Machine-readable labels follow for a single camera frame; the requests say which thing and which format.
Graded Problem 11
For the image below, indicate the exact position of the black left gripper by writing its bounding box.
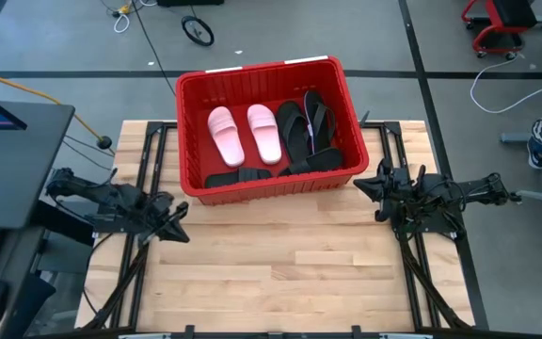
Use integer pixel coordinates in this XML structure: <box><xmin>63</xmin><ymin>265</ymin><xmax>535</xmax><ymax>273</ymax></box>
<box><xmin>146</xmin><ymin>192</ymin><xmax>191</xmax><ymax>245</ymax></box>

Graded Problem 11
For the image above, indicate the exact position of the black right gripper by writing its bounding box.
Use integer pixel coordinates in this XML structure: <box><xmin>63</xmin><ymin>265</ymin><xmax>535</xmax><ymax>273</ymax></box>
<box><xmin>352</xmin><ymin>157</ymin><xmax>416</xmax><ymax>223</ymax></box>

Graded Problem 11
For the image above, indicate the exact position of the black slide with knit strap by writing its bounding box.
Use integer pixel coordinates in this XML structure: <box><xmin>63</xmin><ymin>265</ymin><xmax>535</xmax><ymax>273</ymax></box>
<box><xmin>278</xmin><ymin>147</ymin><xmax>344</xmax><ymax>178</ymax></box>
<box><xmin>204</xmin><ymin>167</ymin><xmax>273</xmax><ymax>189</ymax></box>

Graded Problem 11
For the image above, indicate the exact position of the pink slide sandal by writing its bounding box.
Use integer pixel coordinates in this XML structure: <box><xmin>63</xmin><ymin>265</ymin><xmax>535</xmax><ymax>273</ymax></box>
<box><xmin>206</xmin><ymin>105</ymin><xmax>246</xmax><ymax>169</ymax></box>
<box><xmin>246</xmin><ymin>104</ymin><xmax>282</xmax><ymax>166</ymax></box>

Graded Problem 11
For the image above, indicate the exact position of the red plastic bin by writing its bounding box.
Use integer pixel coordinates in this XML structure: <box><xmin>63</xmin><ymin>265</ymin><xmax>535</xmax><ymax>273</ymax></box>
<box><xmin>175</xmin><ymin>55</ymin><xmax>370</xmax><ymax>206</ymax></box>

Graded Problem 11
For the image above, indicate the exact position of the red rolling stool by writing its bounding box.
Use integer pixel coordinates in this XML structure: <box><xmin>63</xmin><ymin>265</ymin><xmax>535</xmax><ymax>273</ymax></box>
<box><xmin>461</xmin><ymin>0</ymin><xmax>542</xmax><ymax>60</ymax></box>

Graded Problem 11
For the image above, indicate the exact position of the black strap sandal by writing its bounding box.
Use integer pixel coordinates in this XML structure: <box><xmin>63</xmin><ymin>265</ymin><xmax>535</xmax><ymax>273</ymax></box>
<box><xmin>276</xmin><ymin>100</ymin><xmax>311</xmax><ymax>164</ymax></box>
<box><xmin>302</xmin><ymin>90</ymin><xmax>337</xmax><ymax>154</ymax></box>

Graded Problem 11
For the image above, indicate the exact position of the black table edge rail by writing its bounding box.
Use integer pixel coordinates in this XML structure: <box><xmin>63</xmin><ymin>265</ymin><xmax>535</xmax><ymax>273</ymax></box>
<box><xmin>25</xmin><ymin>324</ymin><xmax>542</xmax><ymax>339</ymax></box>

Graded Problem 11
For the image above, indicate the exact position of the white floor cable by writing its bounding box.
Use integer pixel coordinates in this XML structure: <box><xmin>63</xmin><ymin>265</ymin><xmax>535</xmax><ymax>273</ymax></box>
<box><xmin>469</xmin><ymin>56</ymin><xmax>542</xmax><ymax>115</ymax></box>

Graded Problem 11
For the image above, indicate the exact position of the black floor cable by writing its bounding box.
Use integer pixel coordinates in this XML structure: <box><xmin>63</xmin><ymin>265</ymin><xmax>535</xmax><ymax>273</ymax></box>
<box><xmin>131</xmin><ymin>0</ymin><xmax>178</xmax><ymax>98</ymax></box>

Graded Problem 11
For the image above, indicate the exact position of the black looped cable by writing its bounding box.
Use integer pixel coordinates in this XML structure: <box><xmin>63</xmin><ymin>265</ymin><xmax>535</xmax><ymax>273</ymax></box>
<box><xmin>181</xmin><ymin>15</ymin><xmax>215</xmax><ymax>47</ymax></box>

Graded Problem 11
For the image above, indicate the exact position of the yellow floor cable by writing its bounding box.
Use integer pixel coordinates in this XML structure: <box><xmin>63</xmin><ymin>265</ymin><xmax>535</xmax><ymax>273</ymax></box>
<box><xmin>0</xmin><ymin>65</ymin><xmax>107</xmax><ymax>142</ymax></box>

